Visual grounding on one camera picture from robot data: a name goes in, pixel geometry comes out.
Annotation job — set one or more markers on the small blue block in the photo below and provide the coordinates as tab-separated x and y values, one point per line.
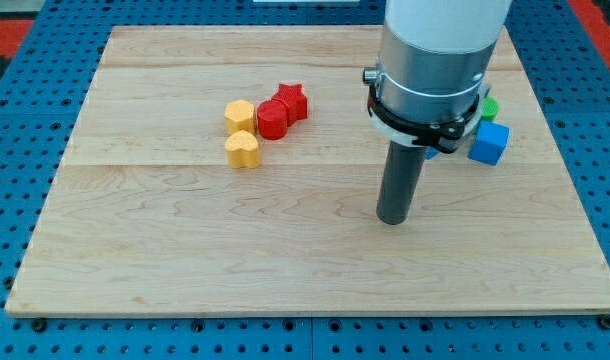
431	153

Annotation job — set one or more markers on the red cylinder block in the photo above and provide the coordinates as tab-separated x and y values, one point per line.
272	119

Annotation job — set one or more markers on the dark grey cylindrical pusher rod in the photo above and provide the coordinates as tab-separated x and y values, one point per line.
400	177

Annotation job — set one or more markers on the wooden board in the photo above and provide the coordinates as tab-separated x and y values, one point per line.
146	219

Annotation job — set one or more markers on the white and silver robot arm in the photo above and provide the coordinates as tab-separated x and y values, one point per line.
426	88

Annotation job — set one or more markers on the yellow heart block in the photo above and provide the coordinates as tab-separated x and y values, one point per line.
243	150

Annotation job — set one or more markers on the yellow hexagon block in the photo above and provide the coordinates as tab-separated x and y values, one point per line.
239	115

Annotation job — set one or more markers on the red star block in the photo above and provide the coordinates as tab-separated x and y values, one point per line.
294	100

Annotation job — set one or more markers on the green cylinder block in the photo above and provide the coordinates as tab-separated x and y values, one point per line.
490	110

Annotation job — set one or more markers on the blue cube block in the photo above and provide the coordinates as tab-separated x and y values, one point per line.
490	143

